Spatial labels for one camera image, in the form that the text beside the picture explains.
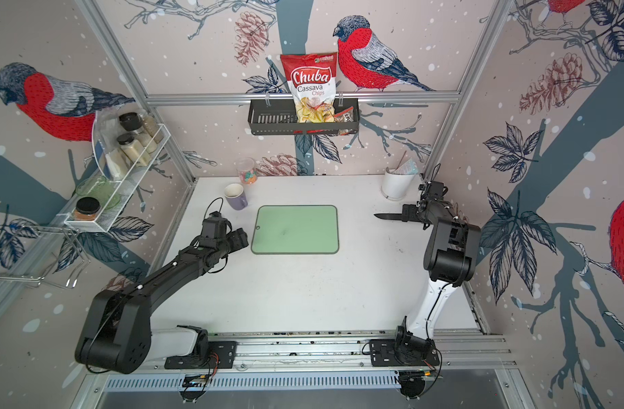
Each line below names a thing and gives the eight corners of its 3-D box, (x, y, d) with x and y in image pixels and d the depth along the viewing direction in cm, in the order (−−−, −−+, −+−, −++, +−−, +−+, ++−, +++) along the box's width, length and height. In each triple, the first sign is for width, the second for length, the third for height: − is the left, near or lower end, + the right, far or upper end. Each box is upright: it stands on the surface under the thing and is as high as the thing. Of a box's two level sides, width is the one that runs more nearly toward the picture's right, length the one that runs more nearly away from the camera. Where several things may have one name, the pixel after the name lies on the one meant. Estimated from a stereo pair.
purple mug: (230, 214, 108) (225, 202, 102) (229, 197, 114) (223, 184, 108) (248, 209, 110) (244, 197, 103) (246, 193, 116) (242, 181, 109)
